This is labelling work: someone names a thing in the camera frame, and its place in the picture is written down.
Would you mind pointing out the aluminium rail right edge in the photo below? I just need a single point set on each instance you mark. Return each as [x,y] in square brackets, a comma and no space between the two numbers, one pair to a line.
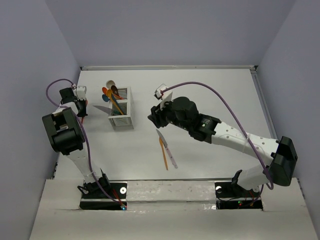
[270,120]

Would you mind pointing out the steel knife green handle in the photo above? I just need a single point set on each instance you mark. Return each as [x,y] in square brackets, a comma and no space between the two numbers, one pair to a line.
[104,109]

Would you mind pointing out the aluminium rail edge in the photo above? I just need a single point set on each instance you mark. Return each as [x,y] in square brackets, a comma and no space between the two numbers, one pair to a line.
[270,120]
[166,67]

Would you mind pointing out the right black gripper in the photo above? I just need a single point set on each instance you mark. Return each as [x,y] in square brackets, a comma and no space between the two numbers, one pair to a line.
[157,114]

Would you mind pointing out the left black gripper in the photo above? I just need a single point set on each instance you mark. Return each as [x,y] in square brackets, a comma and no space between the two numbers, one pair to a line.
[83,113]

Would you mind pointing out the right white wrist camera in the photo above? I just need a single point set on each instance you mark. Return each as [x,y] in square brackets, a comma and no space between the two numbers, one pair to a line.
[162,93]

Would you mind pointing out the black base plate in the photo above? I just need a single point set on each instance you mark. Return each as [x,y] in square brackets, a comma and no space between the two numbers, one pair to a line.
[231,197]
[117,200]

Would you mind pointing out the white two-compartment utensil caddy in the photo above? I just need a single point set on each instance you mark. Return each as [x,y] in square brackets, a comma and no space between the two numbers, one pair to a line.
[126,121]

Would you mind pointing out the white foam front board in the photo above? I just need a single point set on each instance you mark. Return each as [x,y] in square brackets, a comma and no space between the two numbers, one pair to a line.
[284,217]

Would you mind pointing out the dark brown wooden spoon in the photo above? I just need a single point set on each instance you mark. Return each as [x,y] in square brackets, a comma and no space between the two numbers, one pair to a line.
[115,92]

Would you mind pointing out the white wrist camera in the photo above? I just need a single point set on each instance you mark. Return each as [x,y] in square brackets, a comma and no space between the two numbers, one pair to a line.
[80,93]
[162,93]

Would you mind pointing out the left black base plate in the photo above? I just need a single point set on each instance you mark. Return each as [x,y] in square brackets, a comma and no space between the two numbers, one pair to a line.
[117,200]

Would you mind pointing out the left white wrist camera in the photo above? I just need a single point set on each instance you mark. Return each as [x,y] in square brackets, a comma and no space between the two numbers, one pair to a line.
[80,93]

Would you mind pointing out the steel knife pink handle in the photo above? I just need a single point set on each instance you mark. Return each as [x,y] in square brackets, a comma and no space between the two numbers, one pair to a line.
[165,145]

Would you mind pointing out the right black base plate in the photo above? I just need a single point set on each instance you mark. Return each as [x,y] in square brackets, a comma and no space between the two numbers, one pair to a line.
[231,197]

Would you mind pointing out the aluminium rail back edge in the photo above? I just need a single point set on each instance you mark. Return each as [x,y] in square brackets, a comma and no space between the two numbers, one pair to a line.
[166,67]

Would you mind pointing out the red-orange plastic spoon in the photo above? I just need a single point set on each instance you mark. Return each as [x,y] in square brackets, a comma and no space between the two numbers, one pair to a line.
[104,90]

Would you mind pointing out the orange plastic knife front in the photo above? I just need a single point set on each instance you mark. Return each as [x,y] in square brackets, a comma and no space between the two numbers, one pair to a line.
[163,154]

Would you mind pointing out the red-orange plastic knife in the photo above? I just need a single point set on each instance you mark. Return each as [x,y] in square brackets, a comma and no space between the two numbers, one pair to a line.
[82,120]

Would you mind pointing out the blue plastic spoon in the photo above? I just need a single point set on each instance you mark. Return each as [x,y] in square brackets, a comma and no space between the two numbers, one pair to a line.
[105,98]

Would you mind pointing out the beige wooden spoon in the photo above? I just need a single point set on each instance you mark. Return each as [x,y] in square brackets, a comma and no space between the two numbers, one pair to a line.
[109,84]

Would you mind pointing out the orange plastic knife long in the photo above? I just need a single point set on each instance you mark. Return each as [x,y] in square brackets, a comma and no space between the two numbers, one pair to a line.
[117,106]

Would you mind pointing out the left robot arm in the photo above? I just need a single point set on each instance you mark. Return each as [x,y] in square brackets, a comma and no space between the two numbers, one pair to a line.
[66,136]

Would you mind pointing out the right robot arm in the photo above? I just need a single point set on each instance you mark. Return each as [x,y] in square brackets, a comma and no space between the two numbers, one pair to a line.
[209,129]

